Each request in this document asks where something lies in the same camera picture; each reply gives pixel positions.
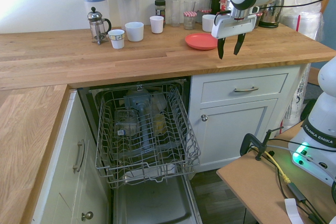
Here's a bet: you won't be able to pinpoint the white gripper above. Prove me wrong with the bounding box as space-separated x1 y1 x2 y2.
211 7 258 60

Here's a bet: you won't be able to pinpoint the coral red plate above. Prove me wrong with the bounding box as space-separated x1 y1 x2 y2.
184 33 219 51

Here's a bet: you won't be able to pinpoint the steel dishwasher door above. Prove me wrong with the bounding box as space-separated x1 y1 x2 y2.
112 174 203 224

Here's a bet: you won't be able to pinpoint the white ceramic bowl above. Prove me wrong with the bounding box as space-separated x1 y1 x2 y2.
202 14 219 33

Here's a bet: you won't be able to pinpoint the glass jar red checkered lid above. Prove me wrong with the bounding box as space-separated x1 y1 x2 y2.
183 10 198 30
195 8 213 24

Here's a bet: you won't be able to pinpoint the tall empty glass jar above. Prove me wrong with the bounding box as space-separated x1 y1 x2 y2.
199 0 213 11

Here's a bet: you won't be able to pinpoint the stainless steel kettle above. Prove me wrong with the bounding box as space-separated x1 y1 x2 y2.
258 0 285 29

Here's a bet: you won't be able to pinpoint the clear drinking glass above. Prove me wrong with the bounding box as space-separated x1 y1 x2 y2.
183 0 196 14

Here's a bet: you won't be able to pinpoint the clear bottle with green lid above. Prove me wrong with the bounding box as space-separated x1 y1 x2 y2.
170 0 182 28

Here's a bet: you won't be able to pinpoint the white ribbed cup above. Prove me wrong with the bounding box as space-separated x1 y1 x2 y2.
149 15 165 35

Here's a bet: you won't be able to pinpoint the clear plastic wrapped roll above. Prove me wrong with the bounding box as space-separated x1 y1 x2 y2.
280 0 324 43

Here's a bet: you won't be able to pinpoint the coffee jar with black lid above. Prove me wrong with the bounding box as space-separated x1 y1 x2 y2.
154 0 167 27

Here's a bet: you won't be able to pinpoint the white printed bag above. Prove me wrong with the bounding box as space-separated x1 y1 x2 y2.
282 63 312 132

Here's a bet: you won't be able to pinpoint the white base cabinet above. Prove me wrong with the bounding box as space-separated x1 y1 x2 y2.
30 89 114 224
188 64 308 174

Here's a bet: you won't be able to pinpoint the black clamp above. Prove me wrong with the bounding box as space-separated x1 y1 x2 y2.
239 126 285 162

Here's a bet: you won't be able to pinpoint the large white mug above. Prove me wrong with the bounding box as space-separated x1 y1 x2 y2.
124 22 145 42

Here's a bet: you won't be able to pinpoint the yellow item in rack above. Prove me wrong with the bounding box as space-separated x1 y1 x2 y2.
153 113 166 134

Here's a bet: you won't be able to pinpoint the clear pitcher dark blue lid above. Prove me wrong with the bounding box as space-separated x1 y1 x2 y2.
114 0 139 29

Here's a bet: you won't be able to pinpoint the small patterned paper cup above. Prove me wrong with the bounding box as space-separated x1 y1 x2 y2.
108 29 125 49

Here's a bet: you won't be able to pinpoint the clear glass container in rack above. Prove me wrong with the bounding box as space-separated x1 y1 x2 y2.
113 109 140 137

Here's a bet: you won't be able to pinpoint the glass and steel French press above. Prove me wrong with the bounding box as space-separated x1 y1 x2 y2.
87 6 112 46

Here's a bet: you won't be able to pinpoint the clear pitcher light blue lid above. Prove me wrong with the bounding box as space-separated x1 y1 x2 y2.
81 0 110 30

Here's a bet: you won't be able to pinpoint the white paper tag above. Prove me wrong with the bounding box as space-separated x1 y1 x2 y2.
284 198 305 224

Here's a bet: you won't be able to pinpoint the metal bar drawer handle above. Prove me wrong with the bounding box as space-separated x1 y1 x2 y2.
234 86 259 93
72 139 86 174

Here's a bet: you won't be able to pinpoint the grey wire dishwasher rack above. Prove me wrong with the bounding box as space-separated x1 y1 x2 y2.
94 83 202 189

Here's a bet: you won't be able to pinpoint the yellow cable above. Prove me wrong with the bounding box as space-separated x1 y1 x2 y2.
263 150 295 186

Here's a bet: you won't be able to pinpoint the black base cables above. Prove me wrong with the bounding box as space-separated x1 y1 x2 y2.
267 150 336 224

